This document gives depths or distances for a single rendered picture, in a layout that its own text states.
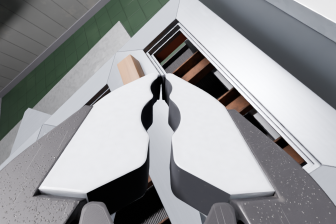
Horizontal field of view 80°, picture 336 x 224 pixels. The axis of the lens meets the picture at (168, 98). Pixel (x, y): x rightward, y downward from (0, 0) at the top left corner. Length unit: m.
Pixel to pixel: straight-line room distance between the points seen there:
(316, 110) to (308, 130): 0.04
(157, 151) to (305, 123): 0.35
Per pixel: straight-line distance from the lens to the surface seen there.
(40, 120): 1.21
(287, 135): 0.51
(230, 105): 0.72
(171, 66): 1.04
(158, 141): 0.57
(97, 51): 1.13
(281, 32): 0.50
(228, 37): 0.61
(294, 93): 0.52
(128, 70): 0.65
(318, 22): 0.40
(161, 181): 0.56
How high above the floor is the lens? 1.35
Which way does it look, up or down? 55 degrees down
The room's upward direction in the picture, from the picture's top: 56 degrees counter-clockwise
